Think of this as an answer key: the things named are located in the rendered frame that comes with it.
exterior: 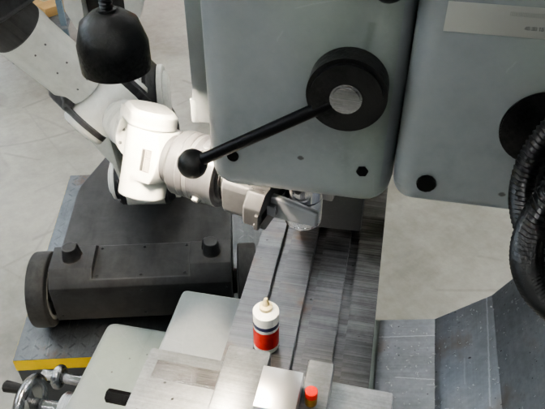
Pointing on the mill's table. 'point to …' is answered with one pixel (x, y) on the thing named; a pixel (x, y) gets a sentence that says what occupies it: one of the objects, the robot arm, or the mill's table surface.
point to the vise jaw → (239, 378)
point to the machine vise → (176, 381)
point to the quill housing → (261, 79)
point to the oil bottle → (266, 326)
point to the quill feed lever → (316, 105)
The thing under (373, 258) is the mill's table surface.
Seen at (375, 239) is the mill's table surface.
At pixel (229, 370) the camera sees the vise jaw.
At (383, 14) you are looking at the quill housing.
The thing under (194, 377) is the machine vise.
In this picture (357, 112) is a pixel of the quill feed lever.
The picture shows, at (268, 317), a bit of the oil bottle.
